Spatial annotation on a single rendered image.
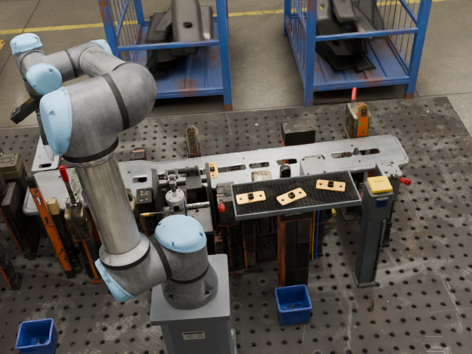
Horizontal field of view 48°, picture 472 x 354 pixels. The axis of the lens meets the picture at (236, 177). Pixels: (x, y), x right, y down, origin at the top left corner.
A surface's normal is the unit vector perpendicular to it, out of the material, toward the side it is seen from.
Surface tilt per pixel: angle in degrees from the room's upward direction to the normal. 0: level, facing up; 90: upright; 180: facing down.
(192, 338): 90
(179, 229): 7
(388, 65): 0
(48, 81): 90
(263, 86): 0
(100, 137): 83
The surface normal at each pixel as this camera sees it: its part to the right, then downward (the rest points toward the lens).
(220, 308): -0.06, -0.74
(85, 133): 0.47, 0.49
